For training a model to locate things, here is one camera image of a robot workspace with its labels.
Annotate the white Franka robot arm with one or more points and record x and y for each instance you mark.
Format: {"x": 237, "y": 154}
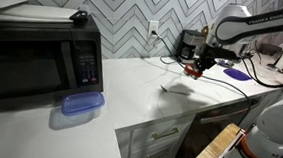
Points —
{"x": 269, "y": 24}

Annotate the clear container with blue lid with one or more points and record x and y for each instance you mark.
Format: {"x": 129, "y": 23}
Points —
{"x": 83, "y": 103}

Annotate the purple plastic lid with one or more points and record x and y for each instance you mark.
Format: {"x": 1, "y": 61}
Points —
{"x": 237, "y": 74}

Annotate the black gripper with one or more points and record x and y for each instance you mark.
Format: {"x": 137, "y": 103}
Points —
{"x": 209, "y": 56}

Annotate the small black clip object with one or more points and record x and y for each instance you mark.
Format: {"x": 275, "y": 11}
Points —
{"x": 80, "y": 15}

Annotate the red heart shaped cookie cutter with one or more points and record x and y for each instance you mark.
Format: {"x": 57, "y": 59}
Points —
{"x": 189, "y": 71}

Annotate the black dishwasher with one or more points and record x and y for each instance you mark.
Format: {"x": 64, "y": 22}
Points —
{"x": 211, "y": 127}

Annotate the wooden top robot cart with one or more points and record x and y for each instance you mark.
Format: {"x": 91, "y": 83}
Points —
{"x": 210, "y": 150}

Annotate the black microwave oven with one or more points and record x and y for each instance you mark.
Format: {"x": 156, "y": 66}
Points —
{"x": 32, "y": 64}

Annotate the white base cabinet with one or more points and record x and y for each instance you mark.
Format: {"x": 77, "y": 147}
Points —
{"x": 144, "y": 139}

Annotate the black steel coffee maker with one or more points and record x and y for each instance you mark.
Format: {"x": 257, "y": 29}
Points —
{"x": 189, "y": 42}

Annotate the white wall outlet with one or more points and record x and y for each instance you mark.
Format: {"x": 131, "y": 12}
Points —
{"x": 152, "y": 24}

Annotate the white flat tray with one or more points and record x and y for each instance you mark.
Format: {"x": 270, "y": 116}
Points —
{"x": 36, "y": 12}

